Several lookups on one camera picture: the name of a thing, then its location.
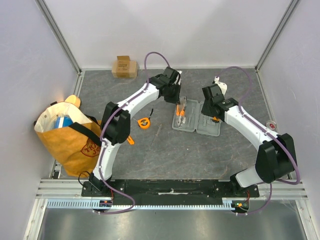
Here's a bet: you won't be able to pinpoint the orange pliers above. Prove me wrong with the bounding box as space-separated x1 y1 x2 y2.
175 96 187 127

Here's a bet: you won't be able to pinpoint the grey plastic tool case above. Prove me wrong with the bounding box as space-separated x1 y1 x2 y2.
172 99 221 137

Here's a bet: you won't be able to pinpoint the orange utility knife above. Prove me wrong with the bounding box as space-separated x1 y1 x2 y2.
127 135 135 145

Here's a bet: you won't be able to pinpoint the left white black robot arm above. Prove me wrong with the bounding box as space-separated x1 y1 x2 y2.
88 67 182 197

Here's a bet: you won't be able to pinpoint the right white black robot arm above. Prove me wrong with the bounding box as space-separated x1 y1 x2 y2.
201 83 298 197

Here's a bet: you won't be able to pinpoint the orange bit holder set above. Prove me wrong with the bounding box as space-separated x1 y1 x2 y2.
212 117 220 123

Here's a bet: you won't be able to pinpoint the thin metal screwdriver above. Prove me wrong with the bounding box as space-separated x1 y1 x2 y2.
151 123 163 146

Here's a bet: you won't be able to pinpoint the orange tape measure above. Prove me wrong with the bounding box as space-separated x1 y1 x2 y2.
137 117 151 130

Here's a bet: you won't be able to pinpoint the small cardboard box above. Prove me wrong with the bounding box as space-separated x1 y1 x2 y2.
111 55 138 79

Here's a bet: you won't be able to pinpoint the tan wooden object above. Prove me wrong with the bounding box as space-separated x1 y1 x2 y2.
64 94 82 108

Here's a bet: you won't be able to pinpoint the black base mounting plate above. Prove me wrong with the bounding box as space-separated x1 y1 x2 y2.
81 179 260 199

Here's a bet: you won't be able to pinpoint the brown paper tote bag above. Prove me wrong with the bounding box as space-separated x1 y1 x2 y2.
33 101 102 178

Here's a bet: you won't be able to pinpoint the blue box in bag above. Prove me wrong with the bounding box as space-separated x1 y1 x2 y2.
54 116 73 129

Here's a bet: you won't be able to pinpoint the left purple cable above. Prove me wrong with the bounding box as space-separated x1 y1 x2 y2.
92 51 171 216

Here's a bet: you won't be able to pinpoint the purple cable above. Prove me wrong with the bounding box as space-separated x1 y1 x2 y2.
92 51 171 216
214 66 300 216

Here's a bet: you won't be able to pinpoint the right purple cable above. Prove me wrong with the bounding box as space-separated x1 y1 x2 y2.
214 66 300 216

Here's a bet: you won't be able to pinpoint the aluminium frame rail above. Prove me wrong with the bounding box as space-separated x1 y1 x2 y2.
36 179 308 200

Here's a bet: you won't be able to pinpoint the white slotted cable duct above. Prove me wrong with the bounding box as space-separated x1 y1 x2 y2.
46 198 235 210

